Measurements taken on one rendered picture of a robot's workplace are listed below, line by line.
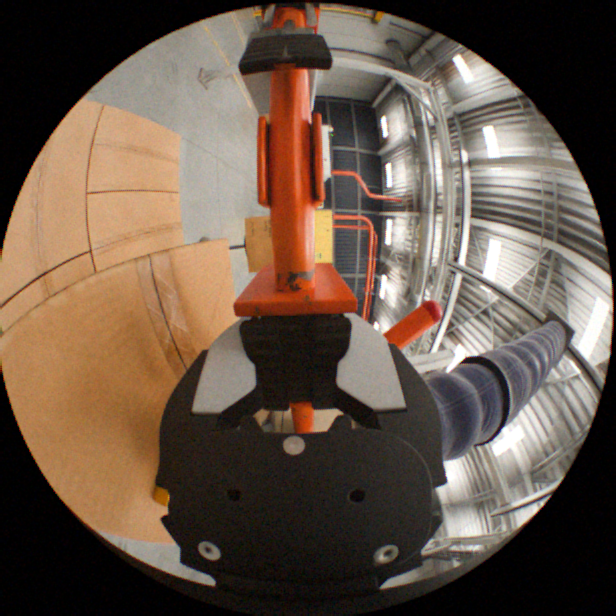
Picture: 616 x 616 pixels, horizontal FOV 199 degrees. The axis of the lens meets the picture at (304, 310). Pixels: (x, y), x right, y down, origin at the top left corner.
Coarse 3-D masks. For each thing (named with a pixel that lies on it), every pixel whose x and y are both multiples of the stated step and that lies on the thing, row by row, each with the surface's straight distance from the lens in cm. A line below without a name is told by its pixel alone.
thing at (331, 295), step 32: (256, 288) 10; (320, 288) 9; (256, 320) 8; (288, 320) 8; (320, 320) 8; (256, 352) 9; (288, 352) 9; (320, 352) 8; (288, 384) 11; (320, 384) 10
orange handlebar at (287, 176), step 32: (288, 96) 11; (288, 128) 10; (320, 128) 10; (288, 160) 9; (320, 160) 9; (288, 192) 8; (320, 192) 8; (288, 224) 8; (288, 256) 8; (288, 288) 9
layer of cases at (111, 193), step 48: (48, 144) 82; (96, 144) 88; (144, 144) 103; (48, 192) 74; (96, 192) 81; (144, 192) 94; (48, 240) 70; (96, 240) 75; (144, 240) 89; (0, 288) 67; (48, 288) 67
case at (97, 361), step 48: (96, 288) 14; (144, 288) 17; (192, 288) 23; (0, 336) 13; (48, 336) 13; (96, 336) 14; (144, 336) 17; (192, 336) 23; (48, 384) 14; (96, 384) 15; (144, 384) 17; (48, 432) 14; (96, 432) 15; (144, 432) 18; (48, 480) 16; (96, 480) 16; (144, 480) 19; (96, 528) 18; (144, 528) 21
